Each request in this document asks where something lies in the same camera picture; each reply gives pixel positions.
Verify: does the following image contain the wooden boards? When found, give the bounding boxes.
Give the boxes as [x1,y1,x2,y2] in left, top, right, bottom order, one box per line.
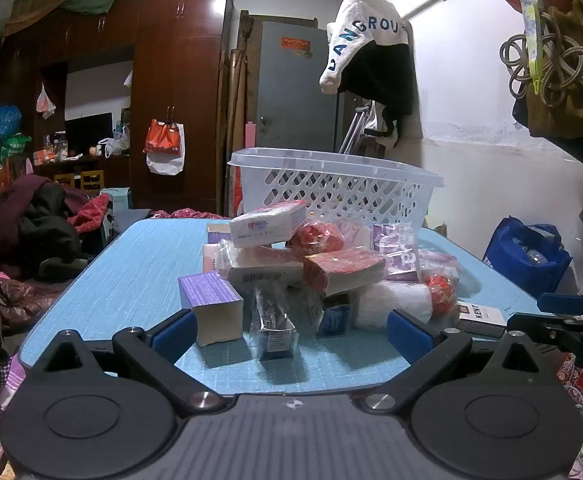
[218,9,253,213]

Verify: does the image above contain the pile of dark clothes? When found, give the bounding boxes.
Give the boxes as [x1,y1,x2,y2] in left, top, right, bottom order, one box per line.
[0,174,113,282]

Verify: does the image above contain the white plastic lattice basket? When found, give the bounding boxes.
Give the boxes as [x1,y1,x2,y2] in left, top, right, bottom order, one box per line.
[227,147,445,233]

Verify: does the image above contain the blue shopping bag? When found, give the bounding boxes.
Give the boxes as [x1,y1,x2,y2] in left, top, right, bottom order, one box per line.
[482,215,573,302]

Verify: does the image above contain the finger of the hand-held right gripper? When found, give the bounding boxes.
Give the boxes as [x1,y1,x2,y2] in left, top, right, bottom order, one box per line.
[505,312,583,367]
[537,291,583,316]

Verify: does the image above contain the brown shiny jacket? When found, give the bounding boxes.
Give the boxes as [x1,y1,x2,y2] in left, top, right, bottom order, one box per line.
[0,271,63,335]

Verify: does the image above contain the yellow green strap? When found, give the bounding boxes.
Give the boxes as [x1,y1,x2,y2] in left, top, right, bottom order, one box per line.
[513,0,553,97]

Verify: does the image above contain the coiled grey cable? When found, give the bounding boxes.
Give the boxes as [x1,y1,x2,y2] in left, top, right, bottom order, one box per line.
[500,11,583,106]

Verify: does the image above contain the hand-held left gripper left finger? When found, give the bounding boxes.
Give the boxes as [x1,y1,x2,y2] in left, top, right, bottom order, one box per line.
[30,308,225,417]

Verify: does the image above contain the small white plastic bag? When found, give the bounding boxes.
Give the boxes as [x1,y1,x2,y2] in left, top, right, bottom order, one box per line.
[35,83,57,120]

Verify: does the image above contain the grey metal door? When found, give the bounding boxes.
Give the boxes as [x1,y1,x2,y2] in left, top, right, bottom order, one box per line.
[256,20,343,154]

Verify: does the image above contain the metal crutches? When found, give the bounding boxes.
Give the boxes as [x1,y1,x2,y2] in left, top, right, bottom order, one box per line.
[338,102,378,156]

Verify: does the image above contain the green plastic bag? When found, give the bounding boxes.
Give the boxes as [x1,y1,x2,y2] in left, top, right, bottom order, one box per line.
[0,132,33,162]

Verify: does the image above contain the white tissue roll pack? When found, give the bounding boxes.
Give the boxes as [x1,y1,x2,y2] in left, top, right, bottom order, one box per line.
[350,281,433,331]

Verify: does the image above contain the clear tissue pack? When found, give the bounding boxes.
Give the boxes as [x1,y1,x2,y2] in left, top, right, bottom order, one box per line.
[218,239,306,287]

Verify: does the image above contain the olive hanging bag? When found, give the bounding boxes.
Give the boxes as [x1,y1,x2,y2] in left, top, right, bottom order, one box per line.
[511,0,583,170]

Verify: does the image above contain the light blue box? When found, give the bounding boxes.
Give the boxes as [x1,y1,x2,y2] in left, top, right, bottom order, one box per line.
[100,187,133,212]

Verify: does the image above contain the purple box with cream side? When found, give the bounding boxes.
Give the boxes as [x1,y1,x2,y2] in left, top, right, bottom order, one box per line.
[178,272,245,348]

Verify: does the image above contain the brown wooden wardrobe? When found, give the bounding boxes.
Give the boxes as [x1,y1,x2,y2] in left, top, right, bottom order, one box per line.
[0,0,235,216]

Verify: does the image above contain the purple printed packet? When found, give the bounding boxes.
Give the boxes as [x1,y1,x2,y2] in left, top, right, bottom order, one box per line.
[373,222,421,282]

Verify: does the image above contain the red box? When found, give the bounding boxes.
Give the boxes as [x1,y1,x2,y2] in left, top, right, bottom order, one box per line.
[303,248,387,296]

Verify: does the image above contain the black monitor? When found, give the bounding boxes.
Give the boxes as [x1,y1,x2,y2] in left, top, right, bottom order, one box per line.
[64,112,115,156]

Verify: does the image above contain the dark item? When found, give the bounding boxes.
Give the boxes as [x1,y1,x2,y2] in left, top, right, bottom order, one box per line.
[250,282,323,361]

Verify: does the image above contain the white lettered hoodie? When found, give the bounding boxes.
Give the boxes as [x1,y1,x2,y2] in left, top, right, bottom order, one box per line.
[319,0,413,95]

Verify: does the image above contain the white tissue pack pink label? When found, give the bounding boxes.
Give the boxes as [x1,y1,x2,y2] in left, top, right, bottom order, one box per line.
[230,199,307,250]

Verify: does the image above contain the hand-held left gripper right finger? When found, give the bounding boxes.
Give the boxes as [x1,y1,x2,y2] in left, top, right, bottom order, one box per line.
[351,308,558,417]

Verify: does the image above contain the orange white plastic bag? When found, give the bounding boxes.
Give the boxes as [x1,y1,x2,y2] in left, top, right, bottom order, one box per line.
[142,118,186,176]

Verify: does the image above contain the small blue box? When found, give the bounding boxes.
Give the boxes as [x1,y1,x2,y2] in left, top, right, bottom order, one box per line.
[316,294,353,338]

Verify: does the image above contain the white black cigarette pack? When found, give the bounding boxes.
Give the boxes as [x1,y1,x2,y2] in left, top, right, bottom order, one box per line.
[457,303,507,339]

